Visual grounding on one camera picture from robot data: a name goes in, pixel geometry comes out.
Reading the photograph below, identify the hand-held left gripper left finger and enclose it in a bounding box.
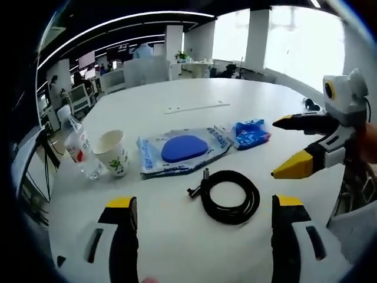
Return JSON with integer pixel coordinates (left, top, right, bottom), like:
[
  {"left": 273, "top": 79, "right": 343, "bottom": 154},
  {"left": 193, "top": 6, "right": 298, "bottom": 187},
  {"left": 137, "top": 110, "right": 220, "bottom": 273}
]
[{"left": 55, "top": 196, "right": 139, "bottom": 283}]

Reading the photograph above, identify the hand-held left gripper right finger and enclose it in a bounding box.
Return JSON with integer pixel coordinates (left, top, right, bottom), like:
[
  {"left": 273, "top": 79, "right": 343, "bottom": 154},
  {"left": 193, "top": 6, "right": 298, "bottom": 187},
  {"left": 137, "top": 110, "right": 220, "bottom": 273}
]
[{"left": 271, "top": 193, "right": 354, "bottom": 283}]

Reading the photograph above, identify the black cable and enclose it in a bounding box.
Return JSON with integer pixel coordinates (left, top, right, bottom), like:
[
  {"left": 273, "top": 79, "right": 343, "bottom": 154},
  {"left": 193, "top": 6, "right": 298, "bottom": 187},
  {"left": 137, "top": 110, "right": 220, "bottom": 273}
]
[{"left": 187, "top": 167, "right": 262, "bottom": 225}]

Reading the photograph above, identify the blue tissue packet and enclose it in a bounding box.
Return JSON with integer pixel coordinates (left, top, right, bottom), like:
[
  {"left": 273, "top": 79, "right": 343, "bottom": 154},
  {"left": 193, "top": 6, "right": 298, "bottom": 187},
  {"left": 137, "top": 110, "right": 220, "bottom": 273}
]
[{"left": 232, "top": 117, "right": 272, "bottom": 151}]

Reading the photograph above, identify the green print paper cup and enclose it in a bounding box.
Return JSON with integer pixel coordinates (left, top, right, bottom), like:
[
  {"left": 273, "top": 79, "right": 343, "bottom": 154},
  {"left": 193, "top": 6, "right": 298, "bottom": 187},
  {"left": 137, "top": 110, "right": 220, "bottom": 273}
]
[{"left": 91, "top": 129, "right": 130, "bottom": 178}]

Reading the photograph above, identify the clear plastic water bottle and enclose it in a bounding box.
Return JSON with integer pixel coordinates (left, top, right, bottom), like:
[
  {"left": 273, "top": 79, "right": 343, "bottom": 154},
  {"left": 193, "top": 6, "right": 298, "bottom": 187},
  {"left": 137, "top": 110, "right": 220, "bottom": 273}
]
[{"left": 57, "top": 105, "right": 104, "bottom": 180}]

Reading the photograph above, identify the clear bag with blue pad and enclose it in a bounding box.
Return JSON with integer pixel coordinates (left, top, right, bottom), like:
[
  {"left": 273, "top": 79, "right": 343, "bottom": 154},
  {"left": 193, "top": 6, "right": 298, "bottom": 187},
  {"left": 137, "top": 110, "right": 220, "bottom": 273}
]
[{"left": 135, "top": 126, "right": 233, "bottom": 179}]

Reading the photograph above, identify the person's right hand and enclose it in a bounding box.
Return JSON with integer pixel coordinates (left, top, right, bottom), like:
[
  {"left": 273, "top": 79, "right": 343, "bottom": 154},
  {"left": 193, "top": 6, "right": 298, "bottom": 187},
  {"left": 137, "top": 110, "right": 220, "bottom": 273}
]
[{"left": 356, "top": 120, "right": 377, "bottom": 164}]

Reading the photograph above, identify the black headset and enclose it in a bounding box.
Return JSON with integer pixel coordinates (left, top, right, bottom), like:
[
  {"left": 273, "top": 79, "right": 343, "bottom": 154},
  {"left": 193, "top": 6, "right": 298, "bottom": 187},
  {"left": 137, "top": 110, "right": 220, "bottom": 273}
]
[{"left": 303, "top": 98, "right": 320, "bottom": 111}]

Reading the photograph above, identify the grey mesh chair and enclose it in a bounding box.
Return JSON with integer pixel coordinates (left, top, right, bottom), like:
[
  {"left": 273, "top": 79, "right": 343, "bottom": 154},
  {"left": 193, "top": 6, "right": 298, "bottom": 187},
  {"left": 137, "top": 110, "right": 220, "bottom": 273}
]
[{"left": 326, "top": 203, "right": 377, "bottom": 266}]

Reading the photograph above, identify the white table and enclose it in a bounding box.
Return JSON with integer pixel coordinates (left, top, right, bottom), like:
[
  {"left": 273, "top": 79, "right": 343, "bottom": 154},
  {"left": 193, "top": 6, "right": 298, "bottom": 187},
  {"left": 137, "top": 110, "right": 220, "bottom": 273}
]
[{"left": 47, "top": 77, "right": 357, "bottom": 283}]

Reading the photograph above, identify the black laptop stand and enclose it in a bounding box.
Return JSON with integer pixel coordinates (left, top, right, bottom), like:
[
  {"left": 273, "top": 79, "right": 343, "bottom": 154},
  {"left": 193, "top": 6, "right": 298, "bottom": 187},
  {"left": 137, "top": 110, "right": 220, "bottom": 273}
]
[{"left": 38, "top": 126, "right": 62, "bottom": 204}]

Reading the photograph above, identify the silver laptop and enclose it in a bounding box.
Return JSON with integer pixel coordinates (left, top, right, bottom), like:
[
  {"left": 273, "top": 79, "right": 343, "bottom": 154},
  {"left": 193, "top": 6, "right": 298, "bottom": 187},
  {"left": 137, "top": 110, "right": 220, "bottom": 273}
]
[{"left": 10, "top": 125, "right": 45, "bottom": 207}]

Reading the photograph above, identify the white office chair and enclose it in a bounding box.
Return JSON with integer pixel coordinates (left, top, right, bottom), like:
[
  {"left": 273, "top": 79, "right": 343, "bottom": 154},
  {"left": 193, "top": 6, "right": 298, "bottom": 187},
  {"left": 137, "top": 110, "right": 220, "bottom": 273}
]
[{"left": 67, "top": 84, "right": 95, "bottom": 115}]

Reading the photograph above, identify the frosted partition panel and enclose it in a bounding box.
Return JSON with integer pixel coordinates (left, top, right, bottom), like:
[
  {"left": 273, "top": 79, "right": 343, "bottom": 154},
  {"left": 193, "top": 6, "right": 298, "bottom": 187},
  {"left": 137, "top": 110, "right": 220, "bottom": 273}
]
[{"left": 123, "top": 55, "right": 171, "bottom": 89}]

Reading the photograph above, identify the ceiling light strip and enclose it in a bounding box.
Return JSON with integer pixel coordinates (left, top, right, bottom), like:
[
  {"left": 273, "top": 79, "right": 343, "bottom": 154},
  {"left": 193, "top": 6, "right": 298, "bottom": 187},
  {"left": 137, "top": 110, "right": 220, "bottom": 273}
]
[{"left": 37, "top": 11, "right": 217, "bottom": 70}]

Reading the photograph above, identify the pink monitor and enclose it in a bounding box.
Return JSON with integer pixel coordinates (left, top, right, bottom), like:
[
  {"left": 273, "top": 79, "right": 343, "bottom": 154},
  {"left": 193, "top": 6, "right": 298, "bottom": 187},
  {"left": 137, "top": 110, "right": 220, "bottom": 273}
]
[{"left": 78, "top": 50, "right": 97, "bottom": 69}]

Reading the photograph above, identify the white table cable cover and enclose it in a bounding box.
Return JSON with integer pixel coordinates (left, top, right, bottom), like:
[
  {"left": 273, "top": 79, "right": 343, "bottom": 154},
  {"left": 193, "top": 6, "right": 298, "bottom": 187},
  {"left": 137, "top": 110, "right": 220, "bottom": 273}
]
[{"left": 164, "top": 101, "right": 231, "bottom": 115}]

